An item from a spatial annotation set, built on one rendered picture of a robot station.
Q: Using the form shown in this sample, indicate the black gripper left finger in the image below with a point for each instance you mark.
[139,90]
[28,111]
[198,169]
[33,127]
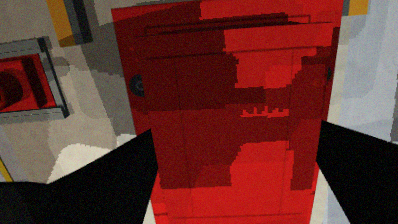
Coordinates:
[114,189]

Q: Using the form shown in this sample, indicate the yellow rectangular outline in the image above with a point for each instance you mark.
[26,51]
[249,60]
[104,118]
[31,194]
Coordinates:
[5,172]

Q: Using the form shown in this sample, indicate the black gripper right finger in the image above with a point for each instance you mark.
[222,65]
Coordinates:
[362,172]

